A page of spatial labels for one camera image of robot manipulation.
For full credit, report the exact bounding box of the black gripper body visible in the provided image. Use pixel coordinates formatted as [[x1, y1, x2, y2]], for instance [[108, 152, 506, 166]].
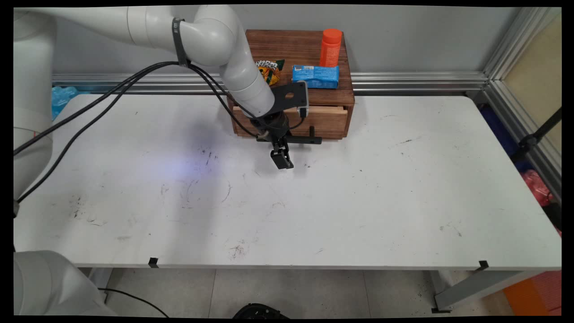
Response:
[[256, 112, 293, 142]]

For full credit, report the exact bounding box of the wooden drawer with black handle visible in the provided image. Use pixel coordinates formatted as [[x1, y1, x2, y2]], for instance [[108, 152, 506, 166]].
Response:
[[232, 105, 349, 145]]

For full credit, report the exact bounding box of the green yellow snack bag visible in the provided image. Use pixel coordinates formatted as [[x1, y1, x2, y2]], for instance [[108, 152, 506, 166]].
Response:
[[256, 59, 286, 86]]

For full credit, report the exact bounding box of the blue snack box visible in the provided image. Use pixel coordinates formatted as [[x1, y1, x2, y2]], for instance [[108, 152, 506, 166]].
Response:
[[292, 65, 340, 89]]

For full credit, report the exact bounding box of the brown wooden cabinet box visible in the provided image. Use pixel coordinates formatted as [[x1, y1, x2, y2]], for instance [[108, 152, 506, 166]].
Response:
[[227, 30, 356, 140]]

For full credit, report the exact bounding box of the orange plastic bottle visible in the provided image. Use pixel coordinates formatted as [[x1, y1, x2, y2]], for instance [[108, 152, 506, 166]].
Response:
[[319, 29, 343, 68]]

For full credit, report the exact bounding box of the black round floor object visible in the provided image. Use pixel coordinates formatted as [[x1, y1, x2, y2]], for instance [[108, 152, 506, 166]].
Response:
[[232, 303, 290, 319]]

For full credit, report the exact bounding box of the blue plastic bag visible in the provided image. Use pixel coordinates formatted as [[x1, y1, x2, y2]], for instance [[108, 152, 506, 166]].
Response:
[[51, 86, 80, 120]]

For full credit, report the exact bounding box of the blue bin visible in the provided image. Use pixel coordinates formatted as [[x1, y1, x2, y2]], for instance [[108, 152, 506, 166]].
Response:
[[478, 105, 522, 172]]

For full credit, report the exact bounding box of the white table leg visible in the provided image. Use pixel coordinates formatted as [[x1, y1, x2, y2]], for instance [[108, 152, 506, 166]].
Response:
[[430, 270, 546, 314]]

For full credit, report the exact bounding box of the black tripod stand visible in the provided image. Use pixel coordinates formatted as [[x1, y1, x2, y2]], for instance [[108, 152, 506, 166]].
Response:
[[510, 108, 562, 165]]

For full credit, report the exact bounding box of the red plastic bag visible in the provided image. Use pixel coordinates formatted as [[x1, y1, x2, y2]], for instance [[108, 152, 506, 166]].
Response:
[[521, 169, 555, 207]]

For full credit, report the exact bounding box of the orange box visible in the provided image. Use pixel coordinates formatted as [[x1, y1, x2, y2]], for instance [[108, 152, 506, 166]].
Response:
[[503, 271, 562, 316]]

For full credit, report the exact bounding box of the short black camera cable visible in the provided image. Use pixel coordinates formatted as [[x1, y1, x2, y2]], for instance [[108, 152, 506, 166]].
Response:
[[287, 108, 308, 132]]

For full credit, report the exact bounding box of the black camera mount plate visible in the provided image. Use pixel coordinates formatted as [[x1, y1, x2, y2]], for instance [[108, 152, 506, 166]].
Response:
[[268, 81, 310, 118]]

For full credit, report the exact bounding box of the aluminium wall rail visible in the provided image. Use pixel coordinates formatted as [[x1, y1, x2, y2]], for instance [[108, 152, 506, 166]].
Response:
[[52, 71, 489, 96]]

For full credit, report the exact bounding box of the black floor cable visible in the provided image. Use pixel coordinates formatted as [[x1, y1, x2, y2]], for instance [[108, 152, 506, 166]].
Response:
[[99, 288, 170, 318]]

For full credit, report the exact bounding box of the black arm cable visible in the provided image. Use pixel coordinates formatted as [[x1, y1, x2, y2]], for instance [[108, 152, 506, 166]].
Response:
[[16, 62, 265, 203], [13, 61, 263, 155]]

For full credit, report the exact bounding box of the aluminium partition frame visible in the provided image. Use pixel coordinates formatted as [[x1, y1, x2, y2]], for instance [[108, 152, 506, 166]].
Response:
[[482, 7, 562, 200]]

